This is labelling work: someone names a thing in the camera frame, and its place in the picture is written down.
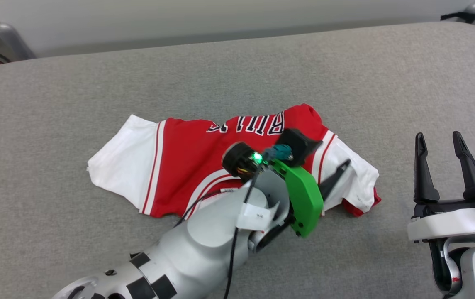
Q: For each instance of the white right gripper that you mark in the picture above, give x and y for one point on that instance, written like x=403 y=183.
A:
x=449 y=222

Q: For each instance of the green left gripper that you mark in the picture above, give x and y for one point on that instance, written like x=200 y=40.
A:
x=303 y=199

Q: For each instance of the red and white jersey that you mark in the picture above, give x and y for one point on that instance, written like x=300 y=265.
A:
x=187 y=162

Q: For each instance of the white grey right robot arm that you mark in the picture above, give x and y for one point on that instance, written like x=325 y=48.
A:
x=473 y=270

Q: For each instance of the black round actuator housing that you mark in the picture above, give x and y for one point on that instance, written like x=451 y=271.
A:
x=239 y=160

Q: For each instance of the black stand foot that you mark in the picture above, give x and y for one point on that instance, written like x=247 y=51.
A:
x=465 y=12

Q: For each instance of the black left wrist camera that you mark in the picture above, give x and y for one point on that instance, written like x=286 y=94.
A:
x=297 y=143

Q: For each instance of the grey metal post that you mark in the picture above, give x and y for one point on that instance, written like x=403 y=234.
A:
x=9 y=35

